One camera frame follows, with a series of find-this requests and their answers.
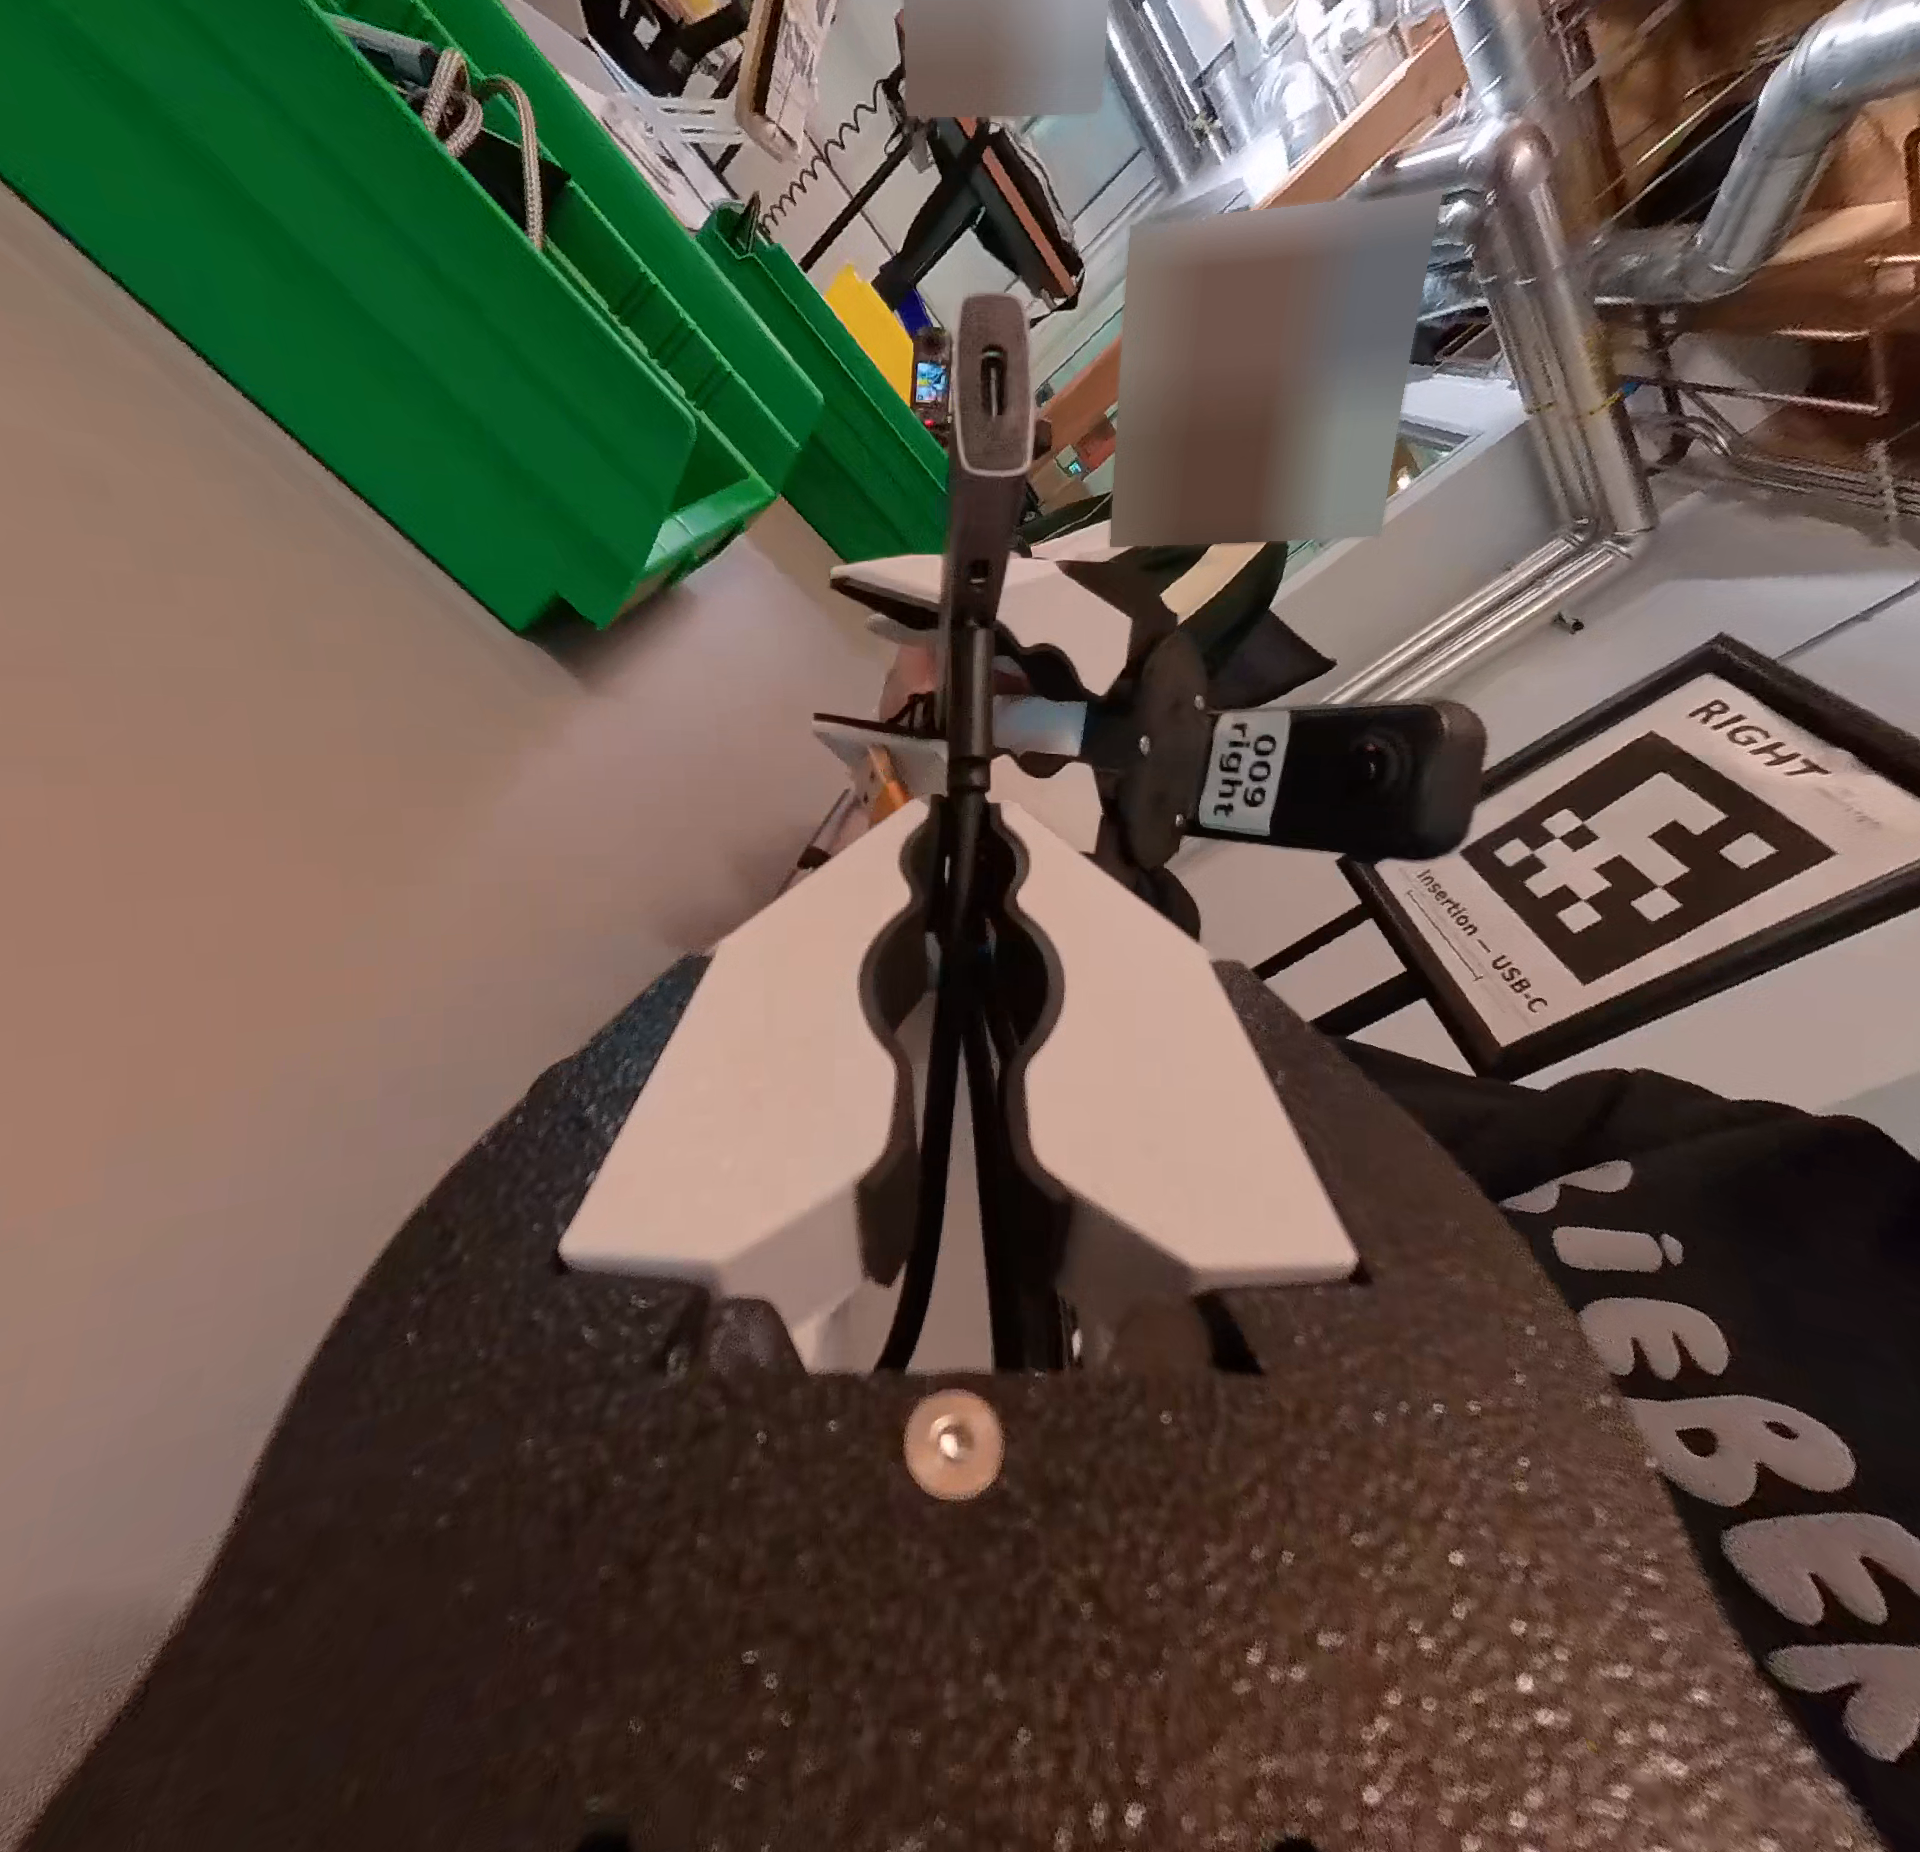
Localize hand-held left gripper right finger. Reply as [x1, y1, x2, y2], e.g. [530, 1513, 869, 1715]
[992, 806, 1364, 1336]

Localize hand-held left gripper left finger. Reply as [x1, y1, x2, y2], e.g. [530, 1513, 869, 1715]
[558, 806, 939, 1374]

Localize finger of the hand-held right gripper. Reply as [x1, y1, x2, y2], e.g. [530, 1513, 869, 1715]
[830, 549, 1161, 657]
[815, 693, 1090, 765]

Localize grey USB hub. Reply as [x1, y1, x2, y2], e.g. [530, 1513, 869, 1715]
[871, 292, 1048, 1376]

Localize grey braided USB cable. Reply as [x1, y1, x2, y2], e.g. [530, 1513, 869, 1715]
[339, 13, 558, 248]

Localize green plastic bin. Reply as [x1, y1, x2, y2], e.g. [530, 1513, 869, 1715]
[696, 200, 966, 563]
[0, 0, 826, 637]

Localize grey desk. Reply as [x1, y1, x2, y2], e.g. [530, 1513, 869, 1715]
[0, 178, 978, 1825]

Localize framed black white marker sign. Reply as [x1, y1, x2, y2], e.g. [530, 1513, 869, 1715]
[1343, 634, 1920, 1079]

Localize silver smooth pipes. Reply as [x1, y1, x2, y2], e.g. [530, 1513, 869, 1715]
[1109, 0, 1920, 715]

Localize person's black clothing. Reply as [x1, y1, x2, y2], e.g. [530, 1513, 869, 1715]
[1349, 1040, 1920, 1852]

